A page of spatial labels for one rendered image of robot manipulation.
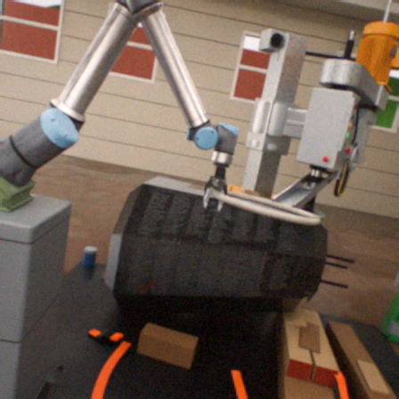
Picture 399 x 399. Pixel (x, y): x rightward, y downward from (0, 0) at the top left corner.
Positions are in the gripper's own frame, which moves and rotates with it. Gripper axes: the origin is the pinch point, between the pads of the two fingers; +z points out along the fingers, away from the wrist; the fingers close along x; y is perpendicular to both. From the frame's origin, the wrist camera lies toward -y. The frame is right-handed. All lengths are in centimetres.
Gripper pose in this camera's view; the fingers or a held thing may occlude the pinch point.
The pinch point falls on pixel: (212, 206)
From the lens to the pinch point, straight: 168.3
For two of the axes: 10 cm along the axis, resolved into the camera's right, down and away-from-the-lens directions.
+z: -2.0, 9.7, 1.4
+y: -0.8, 1.3, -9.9
